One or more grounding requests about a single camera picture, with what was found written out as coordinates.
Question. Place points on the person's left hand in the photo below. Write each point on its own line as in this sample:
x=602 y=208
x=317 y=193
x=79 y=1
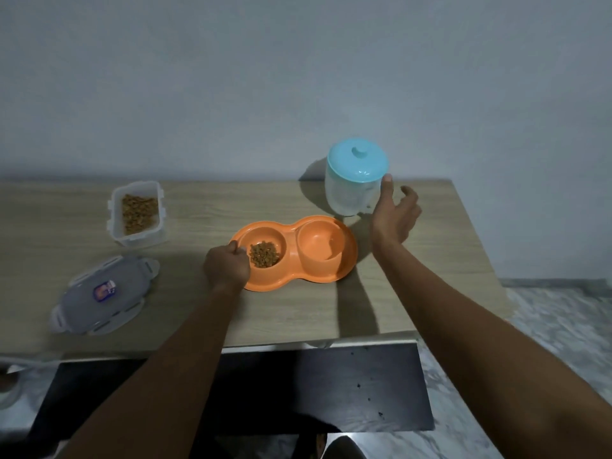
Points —
x=225 y=270

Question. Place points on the person's right hand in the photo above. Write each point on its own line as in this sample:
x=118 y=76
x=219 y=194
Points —
x=392 y=219

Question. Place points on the person's left fingers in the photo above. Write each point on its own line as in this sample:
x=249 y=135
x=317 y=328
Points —
x=237 y=249

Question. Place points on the person's right thumb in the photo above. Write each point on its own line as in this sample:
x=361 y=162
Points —
x=387 y=191

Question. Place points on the orange double pet bowl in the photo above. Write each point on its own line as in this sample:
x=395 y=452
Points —
x=315 y=253

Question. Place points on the person's left forearm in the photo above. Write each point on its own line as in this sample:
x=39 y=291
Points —
x=162 y=377

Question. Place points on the person's right forearm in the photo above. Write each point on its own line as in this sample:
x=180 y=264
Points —
x=478 y=358

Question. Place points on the brown kibble heap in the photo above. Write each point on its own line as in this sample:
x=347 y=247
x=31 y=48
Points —
x=264 y=254

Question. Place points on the translucent white jar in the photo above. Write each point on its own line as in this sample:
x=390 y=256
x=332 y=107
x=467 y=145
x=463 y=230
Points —
x=346 y=198

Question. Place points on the light blue jar lid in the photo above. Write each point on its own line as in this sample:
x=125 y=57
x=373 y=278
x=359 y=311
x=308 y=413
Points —
x=357 y=160

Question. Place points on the clear plastic food container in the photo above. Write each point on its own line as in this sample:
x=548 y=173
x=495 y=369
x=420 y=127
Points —
x=136 y=236

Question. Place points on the brown kibble in container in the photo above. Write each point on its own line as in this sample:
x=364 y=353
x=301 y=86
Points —
x=139 y=213

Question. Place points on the clear container lid grey clips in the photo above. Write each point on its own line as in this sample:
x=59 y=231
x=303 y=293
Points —
x=107 y=296

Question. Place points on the black lower shelf board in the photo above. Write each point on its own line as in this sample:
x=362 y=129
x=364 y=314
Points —
x=325 y=387

